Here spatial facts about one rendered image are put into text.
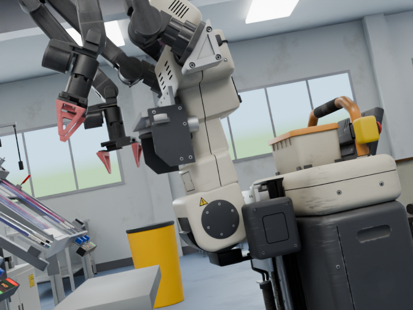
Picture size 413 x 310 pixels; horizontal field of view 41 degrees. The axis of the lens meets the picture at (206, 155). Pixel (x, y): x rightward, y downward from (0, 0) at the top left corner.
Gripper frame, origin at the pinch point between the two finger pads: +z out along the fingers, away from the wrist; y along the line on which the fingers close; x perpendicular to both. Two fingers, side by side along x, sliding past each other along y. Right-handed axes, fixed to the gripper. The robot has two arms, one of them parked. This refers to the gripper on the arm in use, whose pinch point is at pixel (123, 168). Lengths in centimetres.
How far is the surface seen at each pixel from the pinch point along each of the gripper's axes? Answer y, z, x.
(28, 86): -337, -213, 604
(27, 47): -259, -221, 465
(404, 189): 145, 45, 478
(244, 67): -17, -179, 687
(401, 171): 146, 25, 478
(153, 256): -81, 49, 259
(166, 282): -76, 70, 263
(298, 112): 48, -93, 703
